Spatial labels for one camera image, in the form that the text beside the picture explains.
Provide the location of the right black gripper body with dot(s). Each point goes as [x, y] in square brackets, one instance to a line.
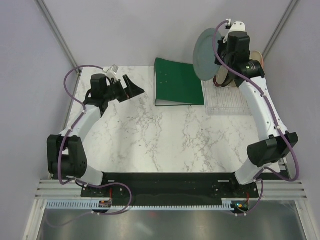
[225, 56]

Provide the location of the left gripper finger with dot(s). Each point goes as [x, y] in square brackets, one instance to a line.
[128, 81]
[133, 90]

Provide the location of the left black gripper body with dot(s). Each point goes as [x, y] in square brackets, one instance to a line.
[115, 92]

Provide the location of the grey-blue plate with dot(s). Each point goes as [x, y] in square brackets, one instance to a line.
[204, 57]

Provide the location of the red rimmed cream plate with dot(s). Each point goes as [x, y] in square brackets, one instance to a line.
[220, 77]

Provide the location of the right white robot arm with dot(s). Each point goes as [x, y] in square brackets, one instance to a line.
[275, 140]

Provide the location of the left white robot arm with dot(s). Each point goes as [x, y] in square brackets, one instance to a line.
[66, 156]

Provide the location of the pale green plate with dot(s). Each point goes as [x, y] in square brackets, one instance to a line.
[255, 55]

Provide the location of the dark rimmed beige plate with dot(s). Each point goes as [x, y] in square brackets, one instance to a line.
[229, 82]

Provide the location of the pink and cream plate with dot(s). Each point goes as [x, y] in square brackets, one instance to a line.
[261, 58]

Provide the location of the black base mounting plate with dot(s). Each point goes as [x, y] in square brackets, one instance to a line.
[156, 185]

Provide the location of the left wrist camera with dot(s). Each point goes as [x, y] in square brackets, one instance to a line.
[111, 72]

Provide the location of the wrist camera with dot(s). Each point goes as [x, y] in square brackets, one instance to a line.
[236, 26]
[111, 72]

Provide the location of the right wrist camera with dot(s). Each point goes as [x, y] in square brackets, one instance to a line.
[236, 26]

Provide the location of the green ring binder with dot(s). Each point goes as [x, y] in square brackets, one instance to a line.
[176, 84]

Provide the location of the white wire dish rack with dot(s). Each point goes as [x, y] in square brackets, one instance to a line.
[223, 100]

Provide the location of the right aluminium corner post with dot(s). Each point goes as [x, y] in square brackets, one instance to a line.
[280, 26]

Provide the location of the aluminium corner post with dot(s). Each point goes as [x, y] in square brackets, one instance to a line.
[56, 32]
[280, 26]

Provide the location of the left aluminium corner post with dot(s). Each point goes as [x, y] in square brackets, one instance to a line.
[56, 32]

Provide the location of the white slotted cable duct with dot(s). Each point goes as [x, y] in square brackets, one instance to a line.
[98, 205]

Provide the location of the aluminium frame rail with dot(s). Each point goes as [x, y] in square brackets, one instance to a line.
[274, 190]

